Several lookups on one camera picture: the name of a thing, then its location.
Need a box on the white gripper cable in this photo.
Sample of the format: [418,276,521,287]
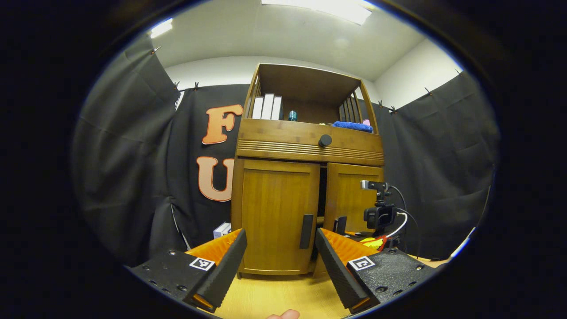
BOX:
[385,212,408,240]

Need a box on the small ceiling light panel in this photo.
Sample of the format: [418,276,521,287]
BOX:
[149,18,174,39]

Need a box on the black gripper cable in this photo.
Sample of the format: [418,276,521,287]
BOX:
[389,185,422,260]

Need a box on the wooden shoe cabinet door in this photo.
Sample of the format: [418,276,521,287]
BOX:
[322,162,384,236]
[231,159,320,276]

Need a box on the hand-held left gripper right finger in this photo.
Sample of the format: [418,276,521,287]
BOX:
[315,228,437,315]

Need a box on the wooden cabinet drawer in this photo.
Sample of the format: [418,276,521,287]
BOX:
[236,118,385,167]

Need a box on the blue folded towel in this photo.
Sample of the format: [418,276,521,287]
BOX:
[332,121,374,133]

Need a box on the wooden double-door shoe cabinet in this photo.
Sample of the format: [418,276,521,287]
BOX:
[230,63,385,280]

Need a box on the large ceiling light panel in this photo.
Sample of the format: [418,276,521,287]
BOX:
[261,0,373,25]

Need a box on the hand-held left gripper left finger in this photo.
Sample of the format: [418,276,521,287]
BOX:
[126,228,248,314]

